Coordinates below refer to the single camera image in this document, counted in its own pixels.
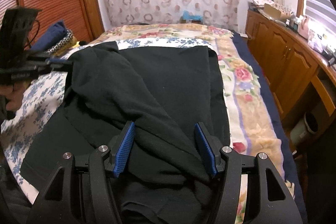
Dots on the person's left hand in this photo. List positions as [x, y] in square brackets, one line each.
[14, 94]

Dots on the blue floral white bedsheet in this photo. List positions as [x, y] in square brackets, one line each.
[44, 96]

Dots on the folded navy blue garment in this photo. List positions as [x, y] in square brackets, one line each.
[52, 36]

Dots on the wooden sideboard cabinet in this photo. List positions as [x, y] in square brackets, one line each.
[298, 77]

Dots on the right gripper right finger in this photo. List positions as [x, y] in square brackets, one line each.
[209, 148]

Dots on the striped window blind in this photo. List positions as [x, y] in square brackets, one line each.
[322, 11]

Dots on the yellow plush toy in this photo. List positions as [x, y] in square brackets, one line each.
[74, 44]

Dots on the blue item in box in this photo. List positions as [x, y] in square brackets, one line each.
[187, 17]

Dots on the black garment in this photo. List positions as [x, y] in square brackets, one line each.
[165, 91]

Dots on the pink floral cream blanket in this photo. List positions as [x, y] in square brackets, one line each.
[251, 129]

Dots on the cardboard box on cabinet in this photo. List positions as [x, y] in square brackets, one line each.
[276, 11]

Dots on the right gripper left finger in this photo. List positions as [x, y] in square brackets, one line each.
[119, 150]

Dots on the patterned folded cushion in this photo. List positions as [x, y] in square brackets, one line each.
[63, 45]

